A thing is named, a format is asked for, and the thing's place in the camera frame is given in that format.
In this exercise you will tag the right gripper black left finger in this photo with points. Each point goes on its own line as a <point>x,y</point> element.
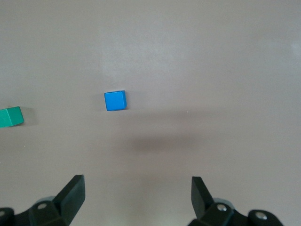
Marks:
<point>68,200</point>

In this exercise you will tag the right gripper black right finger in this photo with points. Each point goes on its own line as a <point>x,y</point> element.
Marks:
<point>202,200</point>

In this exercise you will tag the green cube block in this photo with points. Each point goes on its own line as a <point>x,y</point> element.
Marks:
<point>10,117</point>

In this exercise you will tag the blue cube block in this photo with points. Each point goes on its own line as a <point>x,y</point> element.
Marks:
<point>114,101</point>

